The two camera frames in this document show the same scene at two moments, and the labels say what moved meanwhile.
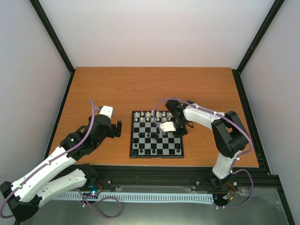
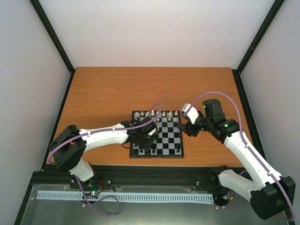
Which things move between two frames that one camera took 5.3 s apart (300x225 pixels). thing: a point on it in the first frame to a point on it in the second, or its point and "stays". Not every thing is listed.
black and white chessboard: [148, 140] stays
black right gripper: [183, 132] to [189, 129]
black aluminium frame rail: [255, 176] stays
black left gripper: [113, 133] to [147, 146]
